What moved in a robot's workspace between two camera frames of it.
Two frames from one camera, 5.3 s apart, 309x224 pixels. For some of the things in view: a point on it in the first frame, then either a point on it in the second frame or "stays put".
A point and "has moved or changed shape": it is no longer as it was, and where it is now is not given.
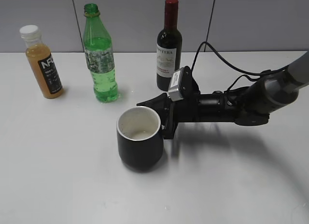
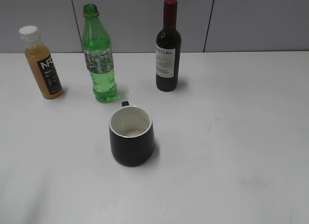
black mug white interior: x=140 y=137 has moved or changed shape
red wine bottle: x=169 y=46 stays put
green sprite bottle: x=99 y=56 stays put
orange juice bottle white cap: x=39 y=54 stays put
